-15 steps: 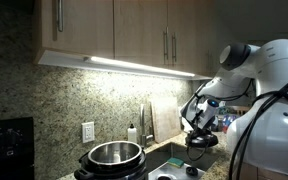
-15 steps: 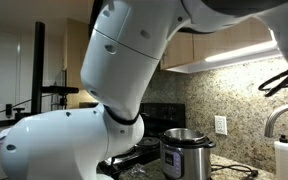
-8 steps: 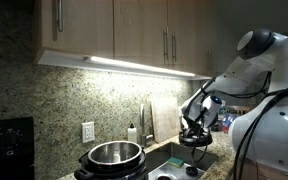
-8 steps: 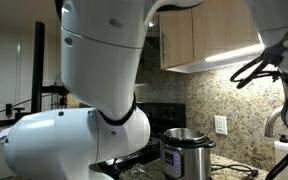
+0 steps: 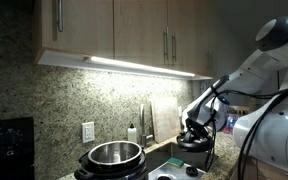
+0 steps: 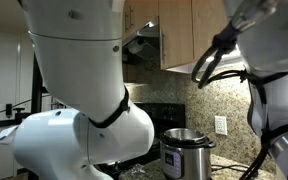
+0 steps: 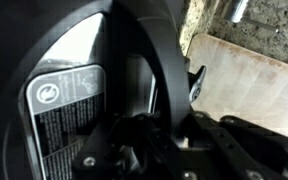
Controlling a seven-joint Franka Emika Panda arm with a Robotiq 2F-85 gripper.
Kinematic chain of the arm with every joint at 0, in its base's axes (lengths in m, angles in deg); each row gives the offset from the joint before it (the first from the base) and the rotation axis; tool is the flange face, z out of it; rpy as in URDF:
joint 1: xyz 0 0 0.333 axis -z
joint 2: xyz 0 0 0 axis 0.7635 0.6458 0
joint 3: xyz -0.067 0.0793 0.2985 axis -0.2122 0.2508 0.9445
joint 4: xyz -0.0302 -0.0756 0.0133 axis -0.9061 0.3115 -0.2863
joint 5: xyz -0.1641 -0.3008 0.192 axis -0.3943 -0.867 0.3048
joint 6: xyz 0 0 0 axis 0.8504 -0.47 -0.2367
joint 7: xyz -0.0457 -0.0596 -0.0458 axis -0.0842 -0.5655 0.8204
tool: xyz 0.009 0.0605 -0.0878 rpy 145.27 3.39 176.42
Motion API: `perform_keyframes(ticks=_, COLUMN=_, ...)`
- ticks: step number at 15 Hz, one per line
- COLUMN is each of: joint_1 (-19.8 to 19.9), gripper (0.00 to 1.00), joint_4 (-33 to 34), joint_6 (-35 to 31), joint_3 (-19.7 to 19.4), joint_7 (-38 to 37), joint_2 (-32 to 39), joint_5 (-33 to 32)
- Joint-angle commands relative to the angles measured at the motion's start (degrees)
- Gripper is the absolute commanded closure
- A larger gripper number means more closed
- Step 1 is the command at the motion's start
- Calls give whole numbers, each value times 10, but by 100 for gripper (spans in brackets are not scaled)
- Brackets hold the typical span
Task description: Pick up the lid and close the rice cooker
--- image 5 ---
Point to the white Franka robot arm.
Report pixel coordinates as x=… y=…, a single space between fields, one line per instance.
x=274 y=140

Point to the under-cabinet light strip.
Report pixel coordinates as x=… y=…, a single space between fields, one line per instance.
x=134 y=65

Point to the stainless steel sink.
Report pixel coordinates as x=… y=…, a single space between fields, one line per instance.
x=162 y=155

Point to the black sink stopper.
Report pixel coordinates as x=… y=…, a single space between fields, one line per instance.
x=192 y=171

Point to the steel and black rice cooker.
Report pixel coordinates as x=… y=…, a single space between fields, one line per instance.
x=114 y=156

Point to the black stove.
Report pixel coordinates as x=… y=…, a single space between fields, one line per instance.
x=7 y=146

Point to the green sponge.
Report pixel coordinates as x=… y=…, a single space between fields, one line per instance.
x=175 y=162

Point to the water bottle pack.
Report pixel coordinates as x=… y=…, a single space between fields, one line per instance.
x=230 y=124

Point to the black rice cooker lid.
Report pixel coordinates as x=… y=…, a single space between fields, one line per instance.
x=194 y=146

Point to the white soap bottle black cap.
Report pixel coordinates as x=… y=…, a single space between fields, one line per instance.
x=132 y=135

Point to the white wall outlet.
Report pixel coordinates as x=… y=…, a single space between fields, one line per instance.
x=88 y=132

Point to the metal faucet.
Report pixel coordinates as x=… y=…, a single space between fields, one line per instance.
x=142 y=126

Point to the wooden cutting board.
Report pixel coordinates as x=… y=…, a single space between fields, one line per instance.
x=165 y=120

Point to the light wooden furniture piece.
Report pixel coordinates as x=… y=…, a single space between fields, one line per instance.
x=240 y=110

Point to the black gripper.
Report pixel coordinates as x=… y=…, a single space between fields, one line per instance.
x=197 y=128

